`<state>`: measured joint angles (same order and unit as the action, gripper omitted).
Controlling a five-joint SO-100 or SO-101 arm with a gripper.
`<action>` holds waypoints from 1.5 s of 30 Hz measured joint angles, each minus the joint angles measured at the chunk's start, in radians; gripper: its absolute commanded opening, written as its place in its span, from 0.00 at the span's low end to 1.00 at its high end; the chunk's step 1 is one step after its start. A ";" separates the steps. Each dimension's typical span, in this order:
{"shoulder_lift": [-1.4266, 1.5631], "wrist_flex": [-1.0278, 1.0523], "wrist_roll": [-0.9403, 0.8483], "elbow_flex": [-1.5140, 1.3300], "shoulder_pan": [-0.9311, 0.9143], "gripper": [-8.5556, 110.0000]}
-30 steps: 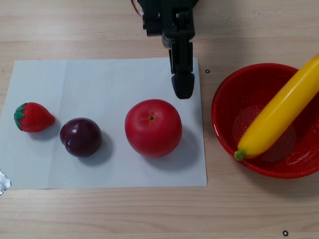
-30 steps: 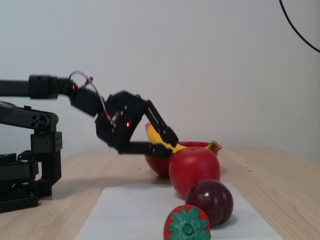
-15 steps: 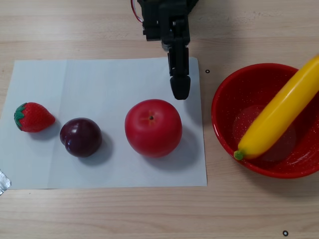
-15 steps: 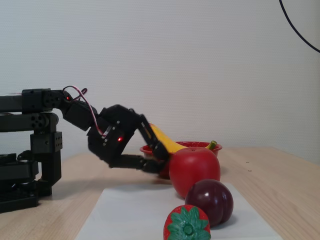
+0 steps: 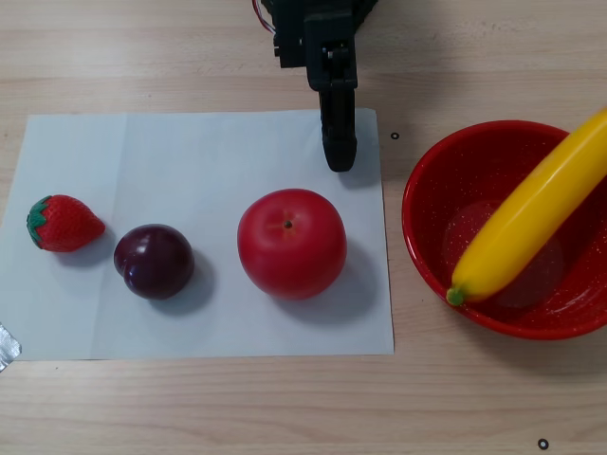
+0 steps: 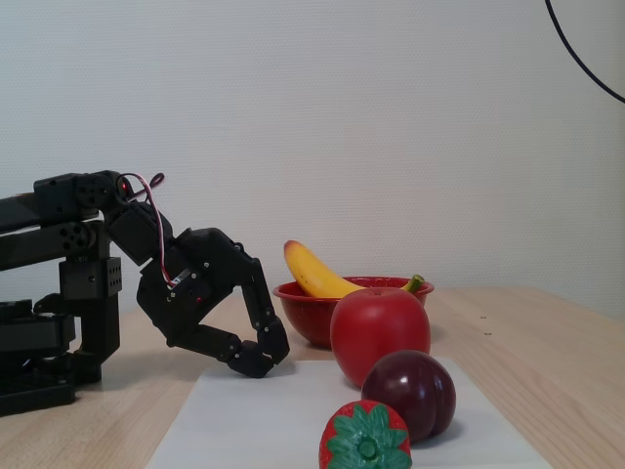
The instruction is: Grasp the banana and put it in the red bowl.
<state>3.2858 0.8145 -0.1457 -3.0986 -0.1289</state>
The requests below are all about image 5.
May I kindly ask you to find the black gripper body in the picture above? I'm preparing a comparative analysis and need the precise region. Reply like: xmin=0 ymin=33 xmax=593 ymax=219
xmin=269 ymin=0 xmax=359 ymax=91

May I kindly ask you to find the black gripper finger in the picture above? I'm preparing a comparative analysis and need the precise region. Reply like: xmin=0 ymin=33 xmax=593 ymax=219
xmin=318 ymin=87 xmax=359 ymax=173

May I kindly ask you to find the yellow toy banana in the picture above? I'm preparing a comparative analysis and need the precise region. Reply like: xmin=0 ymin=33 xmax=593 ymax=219
xmin=445 ymin=106 xmax=607 ymax=307

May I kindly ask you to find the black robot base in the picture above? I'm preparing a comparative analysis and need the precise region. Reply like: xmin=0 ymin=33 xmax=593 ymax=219
xmin=260 ymin=0 xmax=380 ymax=34

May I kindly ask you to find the red speckled bowl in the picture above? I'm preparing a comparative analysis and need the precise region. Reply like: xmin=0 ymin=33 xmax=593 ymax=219
xmin=401 ymin=119 xmax=607 ymax=341

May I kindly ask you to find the red toy apple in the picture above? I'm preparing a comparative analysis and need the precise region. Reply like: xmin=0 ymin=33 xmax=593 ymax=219
xmin=236 ymin=188 xmax=348 ymax=301

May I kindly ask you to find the white paper sheet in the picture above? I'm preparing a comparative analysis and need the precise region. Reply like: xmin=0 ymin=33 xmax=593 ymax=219
xmin=0 ymin=107 xmax=395 ymax=362

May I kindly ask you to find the dark purple toy plum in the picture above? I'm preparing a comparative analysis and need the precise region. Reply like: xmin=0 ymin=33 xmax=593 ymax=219
xmin=113 ymin=224 xmax=195 ymax=300

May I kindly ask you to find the red toy strawberry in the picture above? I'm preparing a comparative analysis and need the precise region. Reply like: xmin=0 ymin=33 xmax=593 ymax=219
xmin=26 ymin=193 xmax=107 ymax=253

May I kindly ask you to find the red white base servo wire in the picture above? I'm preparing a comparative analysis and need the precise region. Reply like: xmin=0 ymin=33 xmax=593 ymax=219
xmin=252 ymin=0 xmax=277 ymax=33

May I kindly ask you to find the grey duct tape piece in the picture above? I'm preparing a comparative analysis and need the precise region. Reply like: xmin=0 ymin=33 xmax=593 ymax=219
xmin=0 ymin=321 xmax=23 ymax=373

